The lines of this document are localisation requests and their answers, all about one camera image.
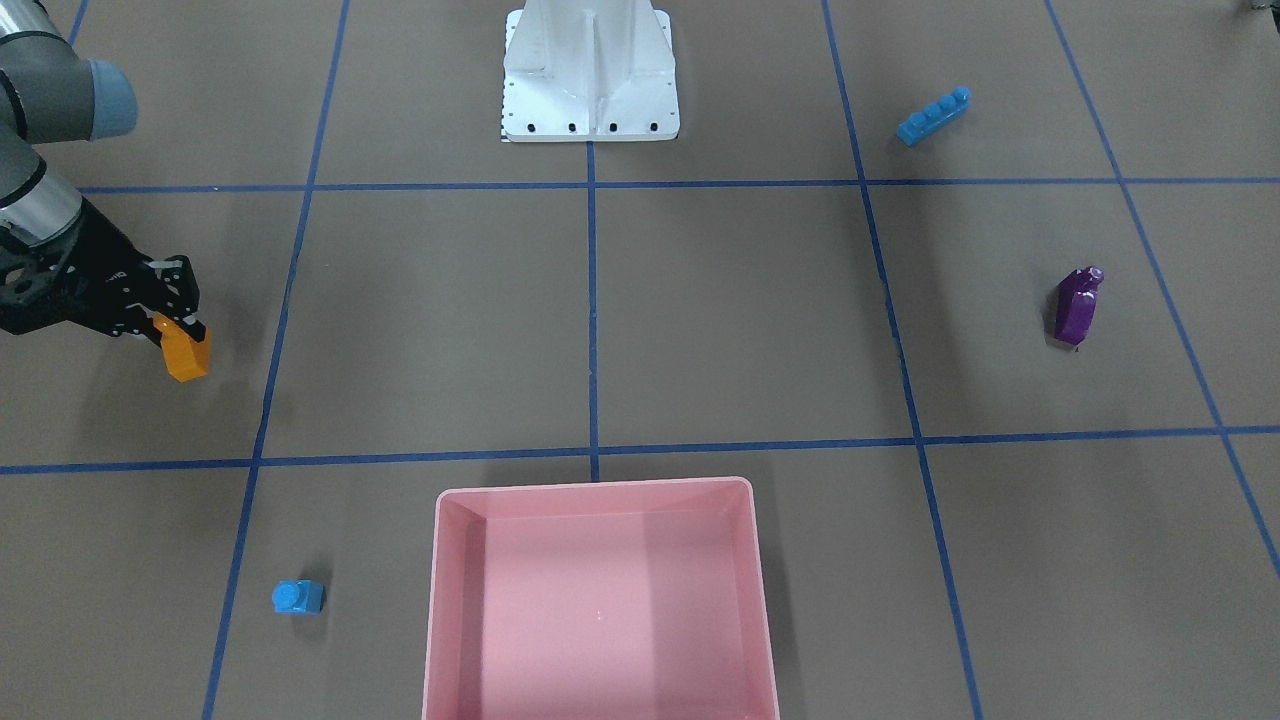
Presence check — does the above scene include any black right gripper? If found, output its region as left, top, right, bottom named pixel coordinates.
left=1, top=205, right=209, bottom=343

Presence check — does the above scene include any orange block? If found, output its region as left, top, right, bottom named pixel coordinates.
left=152, top=313, right=212, bottom=382

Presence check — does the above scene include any small blue block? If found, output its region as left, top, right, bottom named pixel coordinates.
left=271, top=579, right=325, bottom=615

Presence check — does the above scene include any purple block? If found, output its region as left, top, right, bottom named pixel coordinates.
left=1053, top=265, right=1105, bottom=346

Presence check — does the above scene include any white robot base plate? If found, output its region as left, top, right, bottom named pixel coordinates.
left=500, top=1, right=681, bottom=143

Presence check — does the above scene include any long blue block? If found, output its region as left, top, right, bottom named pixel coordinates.
left=895, top=86, right=972, bottom=147

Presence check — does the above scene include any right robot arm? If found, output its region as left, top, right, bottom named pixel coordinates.
left=1, top=1, right=207, bottom=343

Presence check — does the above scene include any pink plastic box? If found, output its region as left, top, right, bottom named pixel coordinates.
left=421, top=477, right=781, bottom=719

